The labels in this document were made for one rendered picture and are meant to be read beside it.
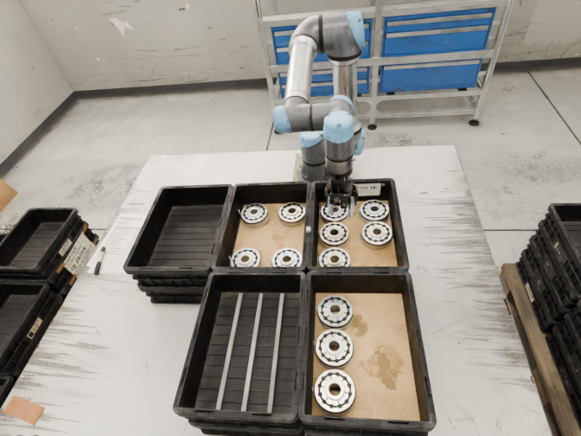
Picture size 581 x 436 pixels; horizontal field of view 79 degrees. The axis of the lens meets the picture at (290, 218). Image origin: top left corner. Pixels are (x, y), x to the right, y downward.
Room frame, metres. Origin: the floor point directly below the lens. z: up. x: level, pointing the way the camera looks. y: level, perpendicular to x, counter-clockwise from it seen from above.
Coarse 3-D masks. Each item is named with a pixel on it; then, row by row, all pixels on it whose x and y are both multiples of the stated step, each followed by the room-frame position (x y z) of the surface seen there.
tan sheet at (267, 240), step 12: (264, 204) 1.01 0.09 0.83; (276, 204) 1.00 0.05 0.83; (276, 216) 0.94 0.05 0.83; (240, 228) 0.91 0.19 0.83; (252, 228) 0.90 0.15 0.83; (264, 228) 0.89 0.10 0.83; (276, 228) 0.88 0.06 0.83; (288, 228) 0.87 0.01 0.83; (300, 228) 0.86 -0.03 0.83; (240, 240) 0.85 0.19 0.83; (252, 240) 0.84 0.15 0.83; (264, 240) 0.83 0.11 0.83; (276, 240) 0.82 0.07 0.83; (288, 240) 0.81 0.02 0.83; (300, 240) 0.80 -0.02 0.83; (264, 252) 0.78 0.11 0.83; (276, 252) 0.77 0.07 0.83; (300, 252) 0.75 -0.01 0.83; (264, 264) 0.73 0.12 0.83
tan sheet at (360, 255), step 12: (360, 204) 0.92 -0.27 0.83; (348, 228) 0.81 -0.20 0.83; (360, 228) 0.81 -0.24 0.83; (360, 240) 0.75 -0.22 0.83; (348, 252) 0.71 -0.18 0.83; (360, 252) 0.71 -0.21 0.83; (372, 252) 0.70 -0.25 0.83; (384, 252) 0.69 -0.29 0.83; (360, 264) 0.66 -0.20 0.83; (372, 264) 0.65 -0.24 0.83; (384, 264) 0.64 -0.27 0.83; (396, 264) 0.63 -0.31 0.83
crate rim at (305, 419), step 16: (320, 272) 0.58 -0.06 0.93; (336, 272) 0.58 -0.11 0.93; (352, 272) 0.57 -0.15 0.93; (368, 272) 0.56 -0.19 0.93; (384, 272) 0.55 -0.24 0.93; (400, 272) 0.54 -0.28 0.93; (304, 304) 0.49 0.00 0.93; (416, 304) 0.44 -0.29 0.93; (304, 320) 0.45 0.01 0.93; (416, 320) 0.39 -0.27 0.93; (304, 336) 0.40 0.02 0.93; (416, 336) 0.35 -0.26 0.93; (304, 352) 0.36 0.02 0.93; (304, 368) 0.32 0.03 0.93; (304, 384) 0.28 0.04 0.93; (304, 400) 0.25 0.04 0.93; (432, 400) 0.21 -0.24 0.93; (304, 416) 0.22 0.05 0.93; (320, 416) 0.21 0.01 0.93; (336, 416) 0.21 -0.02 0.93; (432, 416) 0.17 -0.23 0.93
